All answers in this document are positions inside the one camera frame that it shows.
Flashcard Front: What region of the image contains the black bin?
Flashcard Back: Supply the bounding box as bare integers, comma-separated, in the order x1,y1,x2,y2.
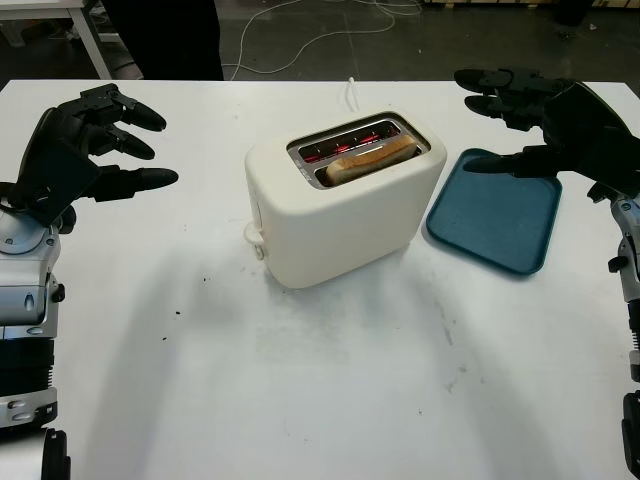
554,0,587,26

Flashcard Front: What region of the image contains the teal plastic tray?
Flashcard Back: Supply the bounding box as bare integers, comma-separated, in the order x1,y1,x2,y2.
425,148,564,277

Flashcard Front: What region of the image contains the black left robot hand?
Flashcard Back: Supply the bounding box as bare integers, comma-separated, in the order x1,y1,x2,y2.
9,84,180,206

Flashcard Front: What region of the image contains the cream white toaster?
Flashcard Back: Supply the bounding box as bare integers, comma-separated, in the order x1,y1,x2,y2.
243,110,448,290

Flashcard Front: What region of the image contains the long white floor cable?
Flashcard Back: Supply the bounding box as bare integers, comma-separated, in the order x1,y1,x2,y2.
232,0,424,81

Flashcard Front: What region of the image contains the person in black trousers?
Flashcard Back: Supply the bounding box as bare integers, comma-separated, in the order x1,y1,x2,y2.
102,0,225,81

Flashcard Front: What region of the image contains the white metal desk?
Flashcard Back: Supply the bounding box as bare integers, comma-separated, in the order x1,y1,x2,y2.
0,0,112,80

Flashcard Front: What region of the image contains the white toaster power cord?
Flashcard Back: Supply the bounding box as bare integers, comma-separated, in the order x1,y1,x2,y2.
342,76,362,114

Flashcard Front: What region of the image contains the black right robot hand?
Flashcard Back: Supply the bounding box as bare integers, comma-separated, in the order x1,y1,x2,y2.
453,68,640,195

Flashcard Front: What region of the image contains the slice of toast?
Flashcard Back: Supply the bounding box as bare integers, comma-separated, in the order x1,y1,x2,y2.
324,135,419,187

